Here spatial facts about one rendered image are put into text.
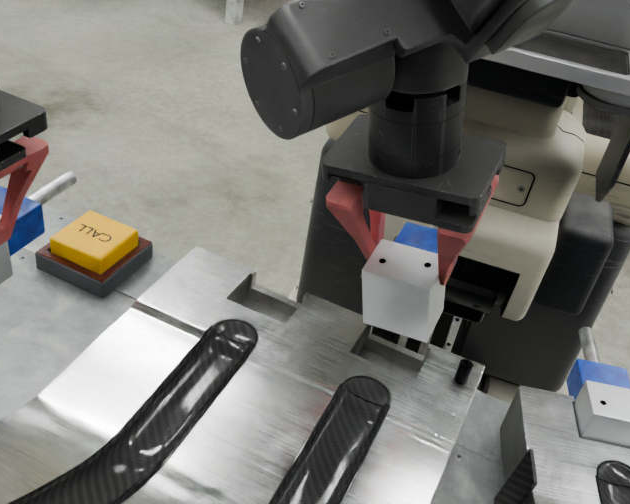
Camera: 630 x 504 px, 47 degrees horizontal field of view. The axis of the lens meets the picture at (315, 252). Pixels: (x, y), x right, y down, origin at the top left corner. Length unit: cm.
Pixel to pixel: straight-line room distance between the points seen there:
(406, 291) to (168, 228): 172
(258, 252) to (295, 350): 158
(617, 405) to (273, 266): 155
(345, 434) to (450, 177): 19
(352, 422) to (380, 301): 9
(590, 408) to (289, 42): 38
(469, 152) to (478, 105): 45
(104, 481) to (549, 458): 32
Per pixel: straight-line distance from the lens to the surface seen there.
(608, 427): 61
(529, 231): 93
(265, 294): 62
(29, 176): 53
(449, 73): 41
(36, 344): 68
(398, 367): 59
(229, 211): 228
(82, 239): 73
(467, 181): 44
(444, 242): 46
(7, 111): 51
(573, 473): 59
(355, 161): 46
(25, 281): 75
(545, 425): 61
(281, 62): 35
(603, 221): 112
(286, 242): 217
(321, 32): 35
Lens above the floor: 127
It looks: 36 degrees down
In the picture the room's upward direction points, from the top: 10 degrees clockwise
